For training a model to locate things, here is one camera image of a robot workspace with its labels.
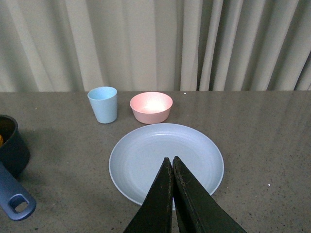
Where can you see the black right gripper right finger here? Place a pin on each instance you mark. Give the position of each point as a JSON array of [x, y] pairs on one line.
[[196, 210]]

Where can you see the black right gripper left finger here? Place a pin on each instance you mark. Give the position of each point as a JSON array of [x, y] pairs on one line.
[[155, 214]]

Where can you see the dark blue pot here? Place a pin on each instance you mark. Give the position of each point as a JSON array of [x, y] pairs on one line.
[[15, 200]]

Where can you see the light blue plate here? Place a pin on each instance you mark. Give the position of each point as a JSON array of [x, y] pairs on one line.
[[137, 157]]

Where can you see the pink bowl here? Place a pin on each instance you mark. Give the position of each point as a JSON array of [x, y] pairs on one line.
[[151, 107]]

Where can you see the light blue cup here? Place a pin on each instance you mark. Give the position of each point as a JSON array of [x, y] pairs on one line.
[[103, 101]]

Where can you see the white curtain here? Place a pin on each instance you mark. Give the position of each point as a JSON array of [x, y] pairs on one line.
[[155, 45]]

